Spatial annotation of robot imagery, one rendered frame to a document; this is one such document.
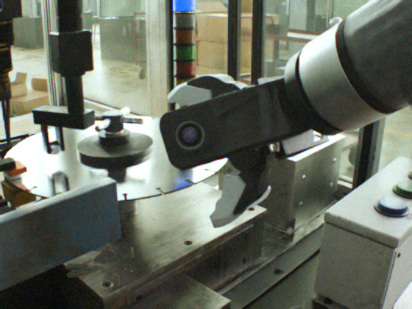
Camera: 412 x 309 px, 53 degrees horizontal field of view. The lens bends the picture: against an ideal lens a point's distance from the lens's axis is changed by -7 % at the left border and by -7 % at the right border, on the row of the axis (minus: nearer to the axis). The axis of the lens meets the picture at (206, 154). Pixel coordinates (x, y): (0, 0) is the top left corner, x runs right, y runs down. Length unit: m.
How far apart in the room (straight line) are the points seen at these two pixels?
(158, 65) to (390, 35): 1.01
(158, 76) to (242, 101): 0.91
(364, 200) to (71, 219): 0.40
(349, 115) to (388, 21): 0.07
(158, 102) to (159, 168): 0.70
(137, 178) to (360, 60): 0.34
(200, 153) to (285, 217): 0.47
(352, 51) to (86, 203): 0.26
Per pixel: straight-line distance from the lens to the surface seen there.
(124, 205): 0.65
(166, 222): 0.64
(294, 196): 0.77
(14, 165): 0.56
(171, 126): 0.33
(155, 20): 1.22
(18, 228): 0.39
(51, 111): 0.57
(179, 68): 0.88
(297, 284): 0.70
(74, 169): 0.58
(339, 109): 0.30
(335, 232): 0.59
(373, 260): 0.58
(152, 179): 0.54
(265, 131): 0.33
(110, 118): 0.61
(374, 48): 0.27
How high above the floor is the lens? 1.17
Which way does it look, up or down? 21 degrees down
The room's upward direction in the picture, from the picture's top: straight up
